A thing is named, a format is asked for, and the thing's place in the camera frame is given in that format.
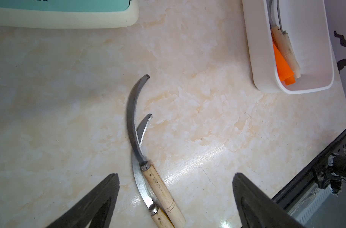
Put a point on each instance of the white storage box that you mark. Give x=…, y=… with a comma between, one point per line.
x=306, y=23

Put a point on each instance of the wooden handle sickle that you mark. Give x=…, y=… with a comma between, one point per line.
x=281, y=38
x=158, y=190
x=157, y=214

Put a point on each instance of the white cable duct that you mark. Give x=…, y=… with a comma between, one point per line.
x=311, y=204

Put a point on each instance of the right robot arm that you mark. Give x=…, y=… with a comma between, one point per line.
x=337, y=165

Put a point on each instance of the mint green toaster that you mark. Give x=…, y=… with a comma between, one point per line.
x=68, y=14

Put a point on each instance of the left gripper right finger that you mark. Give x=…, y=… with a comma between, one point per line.
x=256, y=209

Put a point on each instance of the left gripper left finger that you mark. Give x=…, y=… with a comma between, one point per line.
x=95, y=210

